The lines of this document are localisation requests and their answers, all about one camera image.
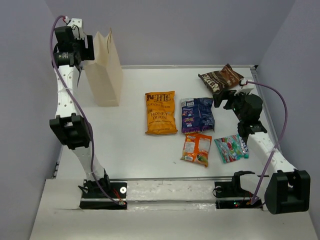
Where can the blue purple candy bag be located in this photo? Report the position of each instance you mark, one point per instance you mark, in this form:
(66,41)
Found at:
(197,115)

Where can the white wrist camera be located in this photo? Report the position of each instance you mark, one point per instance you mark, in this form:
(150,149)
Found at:
(245,86)
(75,23)

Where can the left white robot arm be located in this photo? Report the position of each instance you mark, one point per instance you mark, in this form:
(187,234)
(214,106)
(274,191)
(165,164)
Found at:
(70,125)

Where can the cream paper bag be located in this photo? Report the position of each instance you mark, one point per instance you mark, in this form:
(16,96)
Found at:
(104,73)

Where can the orange Kettle chips bag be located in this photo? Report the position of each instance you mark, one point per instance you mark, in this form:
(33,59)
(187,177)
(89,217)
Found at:
(160,113)

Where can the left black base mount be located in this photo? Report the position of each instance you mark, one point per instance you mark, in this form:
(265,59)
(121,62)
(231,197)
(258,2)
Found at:
(97,200)

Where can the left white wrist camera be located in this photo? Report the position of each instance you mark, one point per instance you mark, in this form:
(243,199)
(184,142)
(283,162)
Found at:
(75,23)

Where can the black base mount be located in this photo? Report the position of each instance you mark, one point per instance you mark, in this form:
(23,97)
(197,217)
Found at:
(230,197)
(97,200)

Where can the brown Kettle chips bag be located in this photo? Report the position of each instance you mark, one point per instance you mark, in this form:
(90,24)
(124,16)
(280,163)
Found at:
(220,80)

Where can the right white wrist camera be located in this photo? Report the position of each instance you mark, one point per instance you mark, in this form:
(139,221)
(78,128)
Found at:
(245,86)

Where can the teal Fox's candy bag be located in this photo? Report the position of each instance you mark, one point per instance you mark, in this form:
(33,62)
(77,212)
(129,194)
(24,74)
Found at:
(232,148)

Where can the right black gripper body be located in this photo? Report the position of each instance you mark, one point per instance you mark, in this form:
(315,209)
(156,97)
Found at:
(237,101)

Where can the orange candy bag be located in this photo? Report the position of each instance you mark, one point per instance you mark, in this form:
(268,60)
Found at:
(196,149)

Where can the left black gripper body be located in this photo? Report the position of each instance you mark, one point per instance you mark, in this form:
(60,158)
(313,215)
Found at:
(76,46)

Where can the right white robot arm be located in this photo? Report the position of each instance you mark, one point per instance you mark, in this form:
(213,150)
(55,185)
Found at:
(281,187)

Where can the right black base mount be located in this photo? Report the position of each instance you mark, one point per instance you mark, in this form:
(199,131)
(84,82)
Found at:
(230,197)

